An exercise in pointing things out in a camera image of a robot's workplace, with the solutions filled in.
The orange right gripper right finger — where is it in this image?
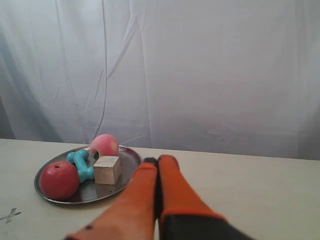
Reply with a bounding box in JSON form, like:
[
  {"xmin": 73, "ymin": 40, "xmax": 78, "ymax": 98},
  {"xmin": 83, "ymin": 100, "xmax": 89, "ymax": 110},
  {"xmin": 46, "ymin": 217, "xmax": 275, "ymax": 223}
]
[{"xmin": 158, "ymin": 155, "xmax": 252, "ymax": 240}]

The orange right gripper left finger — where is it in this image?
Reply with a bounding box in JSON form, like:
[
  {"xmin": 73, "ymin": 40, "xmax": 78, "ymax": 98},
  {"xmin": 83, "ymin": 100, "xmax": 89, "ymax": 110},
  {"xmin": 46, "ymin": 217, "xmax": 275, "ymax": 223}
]
[{"xmin": 65, "ymin": 157, "xmax": 158, "ymax": 240}]

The round metal plate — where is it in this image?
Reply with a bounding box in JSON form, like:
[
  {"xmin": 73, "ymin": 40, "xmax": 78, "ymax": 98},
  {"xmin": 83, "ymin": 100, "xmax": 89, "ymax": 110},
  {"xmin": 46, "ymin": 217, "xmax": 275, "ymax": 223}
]
[{"xmin": 34, "ymin": 145, "xmax": 142, "ymax": 205}]

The wooden cube block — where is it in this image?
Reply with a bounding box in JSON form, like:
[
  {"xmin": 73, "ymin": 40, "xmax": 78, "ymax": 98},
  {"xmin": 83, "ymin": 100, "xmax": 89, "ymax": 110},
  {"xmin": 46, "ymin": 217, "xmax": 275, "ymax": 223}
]
[{"xmin": 93, "ymin": 156, "xmax": 122, "ymax": 185}]

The teal rubber bone toy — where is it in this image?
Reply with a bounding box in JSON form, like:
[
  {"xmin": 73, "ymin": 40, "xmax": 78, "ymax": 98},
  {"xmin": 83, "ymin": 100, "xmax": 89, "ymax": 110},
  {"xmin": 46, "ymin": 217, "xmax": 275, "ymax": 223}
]
[{"xmin": 66, "ymin": 149, "xmax": 95, "ymax": 183}]

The pink peach toy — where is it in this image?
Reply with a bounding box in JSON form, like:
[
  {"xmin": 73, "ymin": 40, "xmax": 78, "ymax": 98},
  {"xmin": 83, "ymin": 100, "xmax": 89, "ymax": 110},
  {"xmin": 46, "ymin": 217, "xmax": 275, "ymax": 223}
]
[{"xmin": 89, "ymin": 134, "xmax": 119, "ymax": 157}]

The red ball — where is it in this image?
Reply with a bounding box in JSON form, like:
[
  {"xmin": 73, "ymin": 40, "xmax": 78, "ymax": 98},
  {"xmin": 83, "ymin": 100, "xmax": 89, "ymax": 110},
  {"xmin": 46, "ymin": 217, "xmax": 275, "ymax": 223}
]
[{"xmin": 39, "ymin": 161, "xmax": 80, "ymax": 200}]

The white backdrop curtain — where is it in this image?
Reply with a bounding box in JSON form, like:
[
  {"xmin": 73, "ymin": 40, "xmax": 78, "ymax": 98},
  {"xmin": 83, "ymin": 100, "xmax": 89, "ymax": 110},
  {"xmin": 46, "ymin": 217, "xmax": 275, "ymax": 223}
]
[{"xmin": 0, "ymin": 0, "xmax": 320, "ymax": 160}]

